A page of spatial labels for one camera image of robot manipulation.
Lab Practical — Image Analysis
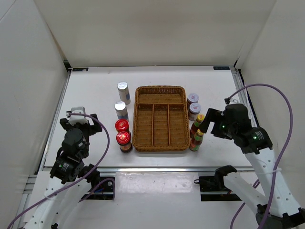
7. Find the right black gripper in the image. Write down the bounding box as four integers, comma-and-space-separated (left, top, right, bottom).
198, 108, 236, 140

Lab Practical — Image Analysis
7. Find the near white-lid paste jar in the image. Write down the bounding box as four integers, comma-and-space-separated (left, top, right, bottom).
188, 103, 201, 121

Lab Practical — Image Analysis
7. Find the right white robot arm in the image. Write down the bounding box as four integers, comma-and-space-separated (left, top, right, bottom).
199, 104, 305, 229

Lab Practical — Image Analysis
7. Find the brown wicker divided basket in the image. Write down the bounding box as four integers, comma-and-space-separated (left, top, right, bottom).
132, 85, 190, 152

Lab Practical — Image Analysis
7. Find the right dark table label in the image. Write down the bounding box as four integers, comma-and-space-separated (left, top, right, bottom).
213, 66, 230, 71

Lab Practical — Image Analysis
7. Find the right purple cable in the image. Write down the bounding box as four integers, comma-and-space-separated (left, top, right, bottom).
224, 83, 293, 229

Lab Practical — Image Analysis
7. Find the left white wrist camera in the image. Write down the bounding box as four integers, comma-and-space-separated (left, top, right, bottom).
66, 106, 89, 126

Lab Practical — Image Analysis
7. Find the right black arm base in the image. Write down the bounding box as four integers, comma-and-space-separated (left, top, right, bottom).
193, 176, 241, 202

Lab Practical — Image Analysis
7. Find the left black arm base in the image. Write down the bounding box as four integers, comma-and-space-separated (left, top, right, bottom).
80, 173, 115, 202

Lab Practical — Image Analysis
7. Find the near silver-lid spice jar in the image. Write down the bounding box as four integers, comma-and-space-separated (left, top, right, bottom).
114, 101, 129, 121

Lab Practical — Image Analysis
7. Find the white-lid paste jar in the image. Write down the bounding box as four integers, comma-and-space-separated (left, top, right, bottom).
187, 93, 199, 109
188, 103, 201, 121

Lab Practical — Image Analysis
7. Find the silver-lid spice jar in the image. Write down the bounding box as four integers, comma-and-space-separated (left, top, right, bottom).
117, 81, 131, 105
114, 101, 129, 121

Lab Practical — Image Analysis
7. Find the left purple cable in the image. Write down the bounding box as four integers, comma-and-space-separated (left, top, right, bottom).
6, 114, 115, 229

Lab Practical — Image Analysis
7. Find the far silver-lid spice jar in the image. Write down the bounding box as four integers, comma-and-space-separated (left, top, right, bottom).
117, 81, 131, 105

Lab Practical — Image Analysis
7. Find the red-lid sauce jar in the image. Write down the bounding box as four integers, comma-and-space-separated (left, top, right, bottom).
116, 131, 132, 153
115, 119, 129, 133

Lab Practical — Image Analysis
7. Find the dark table label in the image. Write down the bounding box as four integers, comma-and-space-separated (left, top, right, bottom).
72, 68, 89, 72
213, 66, 230, 71

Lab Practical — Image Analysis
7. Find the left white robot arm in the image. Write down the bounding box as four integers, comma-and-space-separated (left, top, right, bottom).
24, 110, 106, 229

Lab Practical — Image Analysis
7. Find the far white-lid paste jar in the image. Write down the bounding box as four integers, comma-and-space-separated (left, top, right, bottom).
187, 93, 199, 109

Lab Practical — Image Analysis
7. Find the far red-lid sauce jar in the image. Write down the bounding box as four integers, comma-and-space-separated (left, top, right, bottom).
115, 119, 129, 133

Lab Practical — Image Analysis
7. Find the left dark table label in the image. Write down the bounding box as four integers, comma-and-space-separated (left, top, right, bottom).
72, 68, 89, 72

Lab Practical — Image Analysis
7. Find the purple cable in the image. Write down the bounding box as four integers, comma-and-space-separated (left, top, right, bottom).
6, 114, 115, 229
224, 83, 293, 229

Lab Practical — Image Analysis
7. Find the yellow-cap sauce bottle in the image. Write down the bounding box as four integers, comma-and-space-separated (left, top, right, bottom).
190, 114, 204, 138
189, 129, 204, 151

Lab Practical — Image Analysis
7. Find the near red-lid sauce jar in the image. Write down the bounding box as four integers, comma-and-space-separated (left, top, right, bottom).
116, 131, 132, 153

